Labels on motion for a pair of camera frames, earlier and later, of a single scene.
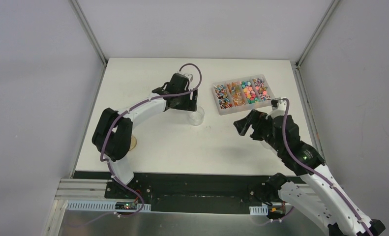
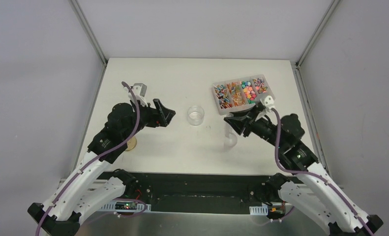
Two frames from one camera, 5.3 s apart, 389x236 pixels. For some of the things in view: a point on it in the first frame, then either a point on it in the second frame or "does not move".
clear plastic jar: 196,117 does not move
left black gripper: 188,103 -> 155,112
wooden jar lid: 133,143 does not move
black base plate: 184,193 does not move
